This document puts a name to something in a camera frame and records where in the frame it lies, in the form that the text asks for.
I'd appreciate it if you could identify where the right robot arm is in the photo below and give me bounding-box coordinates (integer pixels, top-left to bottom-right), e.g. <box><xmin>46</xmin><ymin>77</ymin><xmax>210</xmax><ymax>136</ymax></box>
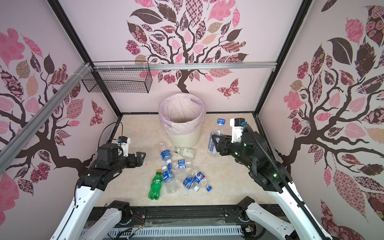
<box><xmin>211</xmin><ymin>118</ymin><xmax>333</xmax><ymax>240</ymax></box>

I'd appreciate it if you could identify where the white bin with pink liner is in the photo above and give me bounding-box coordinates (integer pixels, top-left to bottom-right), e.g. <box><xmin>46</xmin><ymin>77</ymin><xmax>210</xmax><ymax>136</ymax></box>
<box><xmin>158</xmin><ymin>93</ymin><xmax>207</xmax><ymax>148</ymax></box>

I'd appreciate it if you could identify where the tall clear water bottle blue cap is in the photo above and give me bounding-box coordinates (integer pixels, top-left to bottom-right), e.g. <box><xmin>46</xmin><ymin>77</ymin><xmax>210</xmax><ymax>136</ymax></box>
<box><xmin>208</xmin><ymin>119</ymin><xmax>226</xmax><ymax>157</ymax></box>

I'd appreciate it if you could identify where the grey aluminium rail back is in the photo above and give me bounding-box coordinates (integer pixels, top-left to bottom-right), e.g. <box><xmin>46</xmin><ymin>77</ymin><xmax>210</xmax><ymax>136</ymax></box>
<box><xmin>93</xmin><ymin>62</ymin><xmax>277</xmax><ymax>71</ymax></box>

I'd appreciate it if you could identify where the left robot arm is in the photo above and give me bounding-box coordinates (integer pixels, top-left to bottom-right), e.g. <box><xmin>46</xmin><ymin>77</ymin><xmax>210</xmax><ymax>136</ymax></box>
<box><xmin>51</xmin><ymin>143</ymin><xmax>146</xmax><ymax>240</ymax></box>

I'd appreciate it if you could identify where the pepsi label clear bottle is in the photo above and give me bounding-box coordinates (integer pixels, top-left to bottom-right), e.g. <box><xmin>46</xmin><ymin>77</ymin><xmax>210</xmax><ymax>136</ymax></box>
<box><xmin>191</xmin><ymin>167</ymin><xmax>212</xmax><ymax>192</ymax></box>

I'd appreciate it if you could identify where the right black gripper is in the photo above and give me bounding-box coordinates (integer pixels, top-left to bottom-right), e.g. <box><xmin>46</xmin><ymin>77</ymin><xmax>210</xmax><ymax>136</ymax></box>
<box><xmin>211</xmin><ymin>131</ymin><xmax>255</xmax><ymax>171</ymax></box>

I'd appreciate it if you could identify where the grey aluminium rail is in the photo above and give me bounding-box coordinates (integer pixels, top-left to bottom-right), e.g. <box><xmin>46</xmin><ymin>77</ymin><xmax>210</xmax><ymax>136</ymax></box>
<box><xmin>93</xmin><ymin>62</ymin><xmax>277</xmax><ymax>71</ymax></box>
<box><xmin>1</xmin><ymin>63</ymin><xmax>92</xmax><ymax>173</ymax></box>

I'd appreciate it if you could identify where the clear bottle green white label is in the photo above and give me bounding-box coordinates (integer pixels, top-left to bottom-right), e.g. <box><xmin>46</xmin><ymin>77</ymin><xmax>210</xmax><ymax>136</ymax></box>
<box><xmin>171</xmin><ymin>146</ymin><xmax>196</xmax><ymax>159</ymax></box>

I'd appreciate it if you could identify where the black base frame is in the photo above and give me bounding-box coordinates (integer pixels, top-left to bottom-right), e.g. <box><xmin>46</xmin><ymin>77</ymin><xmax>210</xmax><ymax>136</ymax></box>
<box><xmin>55</xmin><ymin>203</ymin><xmax>316</xmax><ymax>240</ymax></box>

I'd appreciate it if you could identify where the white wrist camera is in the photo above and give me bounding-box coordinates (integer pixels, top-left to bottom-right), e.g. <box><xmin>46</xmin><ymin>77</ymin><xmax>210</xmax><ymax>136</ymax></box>
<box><xmin>230</xmin><ymin>118</ymin><xmax>247</xmax><ymax>143</ymax></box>
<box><xmin>118</xmin><ymin>136</ymin><xmax>131</xmax><ymax>157</ymax></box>

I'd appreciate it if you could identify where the green bottle yellow cap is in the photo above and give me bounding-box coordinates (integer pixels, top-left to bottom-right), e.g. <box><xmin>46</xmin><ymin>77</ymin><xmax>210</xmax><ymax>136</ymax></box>
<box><xmin>148</xmin><ymin>170</ymin><xmax>163</xmax><ymax>200</ymax></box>

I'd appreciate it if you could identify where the white slotted cable duct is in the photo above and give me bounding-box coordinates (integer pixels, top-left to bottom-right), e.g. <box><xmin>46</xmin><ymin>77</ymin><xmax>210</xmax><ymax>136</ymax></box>
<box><xmin>104</xmin><ymin>226</ymin><xmax>244</xmax><ymax>240</ymax></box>

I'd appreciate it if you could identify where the black wire basket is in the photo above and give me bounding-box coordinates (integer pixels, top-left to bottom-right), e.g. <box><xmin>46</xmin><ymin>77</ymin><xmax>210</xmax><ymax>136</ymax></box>
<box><xmin>82</xmin><ymin>60</ymin><xmax>153</xmax><ymax>94</ymax></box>

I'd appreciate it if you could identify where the small clear bottle blue label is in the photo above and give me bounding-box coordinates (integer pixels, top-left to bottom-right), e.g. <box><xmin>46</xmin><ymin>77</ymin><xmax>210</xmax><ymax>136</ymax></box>
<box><xmin>171</xmin><ymin>159</ymin><xmax>193</xmax><ymax>170</ymax></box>

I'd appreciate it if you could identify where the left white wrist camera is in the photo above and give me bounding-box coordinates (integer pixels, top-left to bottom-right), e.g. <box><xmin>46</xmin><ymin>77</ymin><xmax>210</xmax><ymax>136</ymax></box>
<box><xmin>118</xmin><ymin>136</ymin><xmax>131</xmax><ymax>157</ymax></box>

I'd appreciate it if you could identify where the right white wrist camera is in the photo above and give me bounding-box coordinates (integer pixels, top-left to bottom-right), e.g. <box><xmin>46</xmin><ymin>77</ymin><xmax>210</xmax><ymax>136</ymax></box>
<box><xmin>230</xmin><ymin>118</ymin><xmax>247</xmax><ymax>143</ymax></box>

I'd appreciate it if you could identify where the clear bottle blue label white cap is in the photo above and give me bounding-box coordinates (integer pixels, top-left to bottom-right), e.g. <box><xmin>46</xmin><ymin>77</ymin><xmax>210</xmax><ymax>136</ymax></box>
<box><xmin>178</xmin><ymin>173</ymin><xmax>200</xmax><ymax>192</ymax></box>

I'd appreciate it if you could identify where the grey aluminium rail left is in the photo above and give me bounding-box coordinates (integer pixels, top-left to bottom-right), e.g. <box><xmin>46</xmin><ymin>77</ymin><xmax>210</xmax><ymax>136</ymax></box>
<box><xmin>1</xmin><ymin>63</ymin><xmax>92</xmax><ymax>173</ymax></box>

